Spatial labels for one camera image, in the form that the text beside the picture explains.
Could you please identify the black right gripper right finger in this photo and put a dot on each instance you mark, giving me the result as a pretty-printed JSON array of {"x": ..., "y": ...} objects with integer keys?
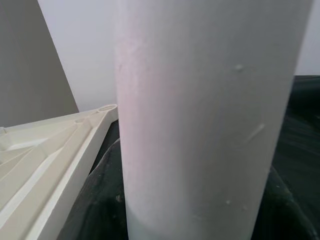
[{"x": 282, "y": 220}]

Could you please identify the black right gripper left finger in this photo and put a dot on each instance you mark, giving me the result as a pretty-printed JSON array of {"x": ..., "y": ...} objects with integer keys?
[{"x": 110, "y": 212}]

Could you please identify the white plastic table top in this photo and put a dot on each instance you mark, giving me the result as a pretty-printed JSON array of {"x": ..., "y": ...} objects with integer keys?
[{"x": 50, "y": 175}]

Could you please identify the white plastic table leg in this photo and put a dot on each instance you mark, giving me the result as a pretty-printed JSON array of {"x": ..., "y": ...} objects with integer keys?
[{"x": 200, "y": 125}]

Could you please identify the black cloth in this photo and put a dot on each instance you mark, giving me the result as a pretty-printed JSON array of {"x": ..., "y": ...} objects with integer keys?
[{"x": 305, "y": 125}]

